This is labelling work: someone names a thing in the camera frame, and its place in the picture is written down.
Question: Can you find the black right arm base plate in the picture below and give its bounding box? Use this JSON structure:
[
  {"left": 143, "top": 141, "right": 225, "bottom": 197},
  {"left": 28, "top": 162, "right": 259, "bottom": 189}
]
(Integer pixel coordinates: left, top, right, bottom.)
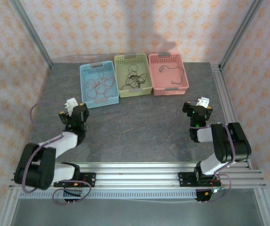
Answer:
[{"left": 177, "top": 171, "right": 221, "bottom": 188}]

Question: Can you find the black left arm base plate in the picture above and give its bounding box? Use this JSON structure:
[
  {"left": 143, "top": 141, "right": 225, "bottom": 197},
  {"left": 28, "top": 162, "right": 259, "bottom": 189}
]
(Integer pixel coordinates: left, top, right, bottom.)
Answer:
[{"left": 53, "top": 172, "right": 97, "bottom": 188}]

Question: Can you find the slotted grey cable duct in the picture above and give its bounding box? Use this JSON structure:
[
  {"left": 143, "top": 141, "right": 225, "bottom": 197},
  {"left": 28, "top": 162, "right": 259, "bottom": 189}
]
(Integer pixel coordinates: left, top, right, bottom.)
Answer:
[{"left": 19, "top": 190, "right": 198, "bottom": 200}]

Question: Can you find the aluminium frame leg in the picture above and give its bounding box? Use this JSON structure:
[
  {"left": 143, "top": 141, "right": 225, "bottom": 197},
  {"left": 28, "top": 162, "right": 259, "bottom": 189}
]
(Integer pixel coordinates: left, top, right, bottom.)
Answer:
[
  {"left": 0, "top": 188, "right": 20, "bottom": 226},
  {"left": 252, "top": 188, "right": 270, "bottom": 226}
]

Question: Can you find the aluminium side rail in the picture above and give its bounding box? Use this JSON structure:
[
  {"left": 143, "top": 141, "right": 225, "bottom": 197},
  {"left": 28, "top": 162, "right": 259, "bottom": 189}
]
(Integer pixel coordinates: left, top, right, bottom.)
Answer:
[{"left": 210, "top": 63, "right": 254, "bottom": 170}]

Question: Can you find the aluminium frame post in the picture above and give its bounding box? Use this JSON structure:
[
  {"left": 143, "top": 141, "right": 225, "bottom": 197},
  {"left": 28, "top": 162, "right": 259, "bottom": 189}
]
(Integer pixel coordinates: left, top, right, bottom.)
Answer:
[
  {"left": 219, "top": 0, "right": 265, "bottom": 69},
  {"left": 8, "top": 0, "right": 54, "bottom": 69}
]

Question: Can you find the yellow-green perforated plastic basket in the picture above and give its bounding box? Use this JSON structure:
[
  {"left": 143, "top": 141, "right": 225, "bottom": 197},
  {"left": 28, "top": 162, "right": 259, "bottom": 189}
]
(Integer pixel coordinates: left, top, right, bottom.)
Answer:
[{"left": 114, "top": 53, "right": 154, "bottom": 98}]

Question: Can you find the purple right arm hose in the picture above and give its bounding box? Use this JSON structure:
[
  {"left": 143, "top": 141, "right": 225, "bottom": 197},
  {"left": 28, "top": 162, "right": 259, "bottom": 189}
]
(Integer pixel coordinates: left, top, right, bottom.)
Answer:
[{"left": 176, "top": 101, "right": 232, "bottom": 203}]

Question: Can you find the aluminium mounting rail beam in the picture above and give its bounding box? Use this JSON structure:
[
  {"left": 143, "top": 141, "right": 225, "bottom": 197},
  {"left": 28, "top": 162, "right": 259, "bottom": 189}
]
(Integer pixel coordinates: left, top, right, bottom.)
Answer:
[{"left": 9, "top": 162, "right": 267, "bottom": 189}]

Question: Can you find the pink perforated plastic basket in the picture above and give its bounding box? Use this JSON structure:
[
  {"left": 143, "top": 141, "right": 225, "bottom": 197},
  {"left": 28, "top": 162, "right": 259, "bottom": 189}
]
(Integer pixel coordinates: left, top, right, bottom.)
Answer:
[{"left": 148, "top": 52, "right": 189, "bottom": 97}]

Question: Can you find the rubber band pile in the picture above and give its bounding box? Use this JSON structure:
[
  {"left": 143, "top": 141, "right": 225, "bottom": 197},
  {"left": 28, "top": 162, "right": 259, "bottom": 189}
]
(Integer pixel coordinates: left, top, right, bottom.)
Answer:
[
  {"left": 126, "top": 64, "right": 148, "bottom": 87},
  {"left": 98, "top": 72, "right": 116, "bottom": 99}
]

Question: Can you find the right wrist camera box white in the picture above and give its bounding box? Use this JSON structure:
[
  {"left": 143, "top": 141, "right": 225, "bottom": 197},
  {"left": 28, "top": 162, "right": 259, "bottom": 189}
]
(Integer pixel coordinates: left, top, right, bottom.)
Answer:
[{"left": 196, "top": 97, "right": 210, "bottom": 107}]

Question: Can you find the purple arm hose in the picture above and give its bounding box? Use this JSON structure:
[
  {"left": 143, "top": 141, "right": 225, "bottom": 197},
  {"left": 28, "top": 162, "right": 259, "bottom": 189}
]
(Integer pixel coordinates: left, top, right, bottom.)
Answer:
[
  {"left": 21, "top": 103, "right": 92, "bottom": 206},
  {"left": 176, "top": 101, "right": 232, "bottom": 203}
]

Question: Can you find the blue perforated plastic basket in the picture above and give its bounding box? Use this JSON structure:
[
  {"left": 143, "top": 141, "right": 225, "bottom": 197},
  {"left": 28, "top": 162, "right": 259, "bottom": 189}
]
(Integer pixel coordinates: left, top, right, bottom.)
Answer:
[{"left": 79, "top": 60, "right": 121, "bottom": 109}]

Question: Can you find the purple left arm hose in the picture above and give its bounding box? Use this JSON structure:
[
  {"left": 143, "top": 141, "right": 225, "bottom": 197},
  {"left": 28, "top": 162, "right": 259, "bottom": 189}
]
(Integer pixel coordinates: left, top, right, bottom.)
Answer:
[{"left": 21, "top": 103, "right": 92, "bottom": 206}]

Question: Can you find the thin green cable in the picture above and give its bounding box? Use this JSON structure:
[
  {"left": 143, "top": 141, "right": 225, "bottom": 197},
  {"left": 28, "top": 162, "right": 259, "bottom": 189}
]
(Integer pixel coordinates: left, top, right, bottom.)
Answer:
[{"left": 159, "top": 65, "right": 185, "bottom": 85}]

